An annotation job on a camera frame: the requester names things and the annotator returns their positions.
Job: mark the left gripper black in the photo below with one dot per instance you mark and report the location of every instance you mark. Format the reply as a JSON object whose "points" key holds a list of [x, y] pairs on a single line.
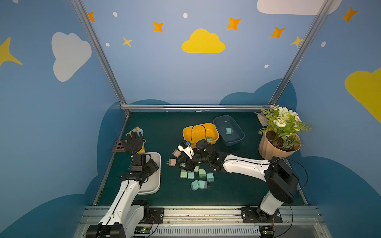
{"points": [[134, 149]]}

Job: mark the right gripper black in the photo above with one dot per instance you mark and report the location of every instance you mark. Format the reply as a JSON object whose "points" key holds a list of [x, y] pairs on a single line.
{"points": [[187, 162]]}

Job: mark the pink plug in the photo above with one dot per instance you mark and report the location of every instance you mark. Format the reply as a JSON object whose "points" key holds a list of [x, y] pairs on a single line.
{"points": [[172, 162], [176, 153]]}

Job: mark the blue plug cluster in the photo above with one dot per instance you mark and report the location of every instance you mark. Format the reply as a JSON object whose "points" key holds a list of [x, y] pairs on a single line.
{"points": [[191, 175], [210, 177]]}

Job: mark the blue plug isolated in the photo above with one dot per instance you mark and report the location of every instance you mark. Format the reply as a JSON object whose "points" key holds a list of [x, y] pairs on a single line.
{"points": [[229, 131]]}

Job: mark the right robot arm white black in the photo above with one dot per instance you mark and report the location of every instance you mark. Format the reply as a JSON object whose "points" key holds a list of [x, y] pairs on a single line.
{"points": [[279, 176]]}

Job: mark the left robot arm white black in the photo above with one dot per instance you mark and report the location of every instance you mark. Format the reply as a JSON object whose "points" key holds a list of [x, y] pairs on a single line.
{"points": [[125, 213]]}

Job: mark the white storage tray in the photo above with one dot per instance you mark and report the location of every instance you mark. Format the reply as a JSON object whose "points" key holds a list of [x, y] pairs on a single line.
{"points": [[152, 184]]}

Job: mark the yellow storage box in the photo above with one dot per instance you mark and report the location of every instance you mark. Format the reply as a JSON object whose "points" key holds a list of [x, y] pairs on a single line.
{"points": [[196, 133]]}

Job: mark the blue storage box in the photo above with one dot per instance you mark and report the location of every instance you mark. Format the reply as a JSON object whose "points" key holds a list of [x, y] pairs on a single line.
{"points": [[227, 121]]}

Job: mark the green plug left middle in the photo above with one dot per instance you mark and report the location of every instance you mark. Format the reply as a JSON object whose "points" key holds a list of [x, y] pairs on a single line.
{"points": [[183, 174]]}

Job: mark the green plug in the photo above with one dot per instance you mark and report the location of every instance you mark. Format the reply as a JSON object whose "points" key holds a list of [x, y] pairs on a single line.
{"points": [[202, 173], [183, 174], [203, 184]]}

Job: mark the green plug right middle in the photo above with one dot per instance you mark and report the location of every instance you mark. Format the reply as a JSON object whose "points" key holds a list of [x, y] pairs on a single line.
{"points": [[202, 173]]}

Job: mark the blue plug bottom left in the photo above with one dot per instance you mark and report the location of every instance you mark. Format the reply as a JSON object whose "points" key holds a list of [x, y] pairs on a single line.
{"points": [[195, 185]]}

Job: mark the black rubber glove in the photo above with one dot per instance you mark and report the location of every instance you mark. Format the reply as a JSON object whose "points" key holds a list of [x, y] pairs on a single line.
{"points": [[134, 142]]}

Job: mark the green plug bottom right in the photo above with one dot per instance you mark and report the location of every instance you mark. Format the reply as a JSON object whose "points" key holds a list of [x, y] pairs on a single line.
{"points": [[203, 184]]}

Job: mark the brown grid drain cover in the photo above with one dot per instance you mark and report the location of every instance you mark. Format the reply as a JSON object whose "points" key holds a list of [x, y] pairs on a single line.
{"points": [[119, 146]]}

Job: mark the yellow blue sponge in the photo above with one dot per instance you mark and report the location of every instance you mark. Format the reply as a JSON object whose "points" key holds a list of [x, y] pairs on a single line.
{"points": [[138, 130]]}

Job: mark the potted artificial flower plant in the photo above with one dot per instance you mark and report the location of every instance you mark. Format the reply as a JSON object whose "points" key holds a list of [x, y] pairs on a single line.
{"points": [[280, 134]]}

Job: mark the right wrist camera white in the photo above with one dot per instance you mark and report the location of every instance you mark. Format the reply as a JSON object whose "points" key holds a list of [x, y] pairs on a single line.
{"points": [[185, 147]]}

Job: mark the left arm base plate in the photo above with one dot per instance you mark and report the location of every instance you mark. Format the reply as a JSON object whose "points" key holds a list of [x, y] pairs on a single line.
{"points": [[155, 215]]}

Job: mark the aluminium frame back bar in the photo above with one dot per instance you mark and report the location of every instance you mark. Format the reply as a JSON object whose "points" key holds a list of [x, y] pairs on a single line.
{"points": [[191, 107]]}

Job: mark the aluminium frame left post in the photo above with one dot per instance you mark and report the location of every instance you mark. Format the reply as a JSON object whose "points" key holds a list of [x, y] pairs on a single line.
{"points": [[87, 24]]}

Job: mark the aluminium frame post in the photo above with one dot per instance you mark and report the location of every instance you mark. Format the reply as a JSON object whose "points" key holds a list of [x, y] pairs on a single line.
{"points": [[87, 24], [316, 25]]}

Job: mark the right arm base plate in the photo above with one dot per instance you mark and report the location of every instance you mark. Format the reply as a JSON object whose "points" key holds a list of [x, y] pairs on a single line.
{"points": [[254, 215]]}

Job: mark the aluminium frame rail front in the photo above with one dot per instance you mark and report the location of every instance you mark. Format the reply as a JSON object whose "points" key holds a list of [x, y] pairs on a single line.
{"points": [[227, 221]]}

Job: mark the aluminium frame right post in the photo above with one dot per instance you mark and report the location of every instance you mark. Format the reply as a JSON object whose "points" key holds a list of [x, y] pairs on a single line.
{"points": [[316, 25]]}

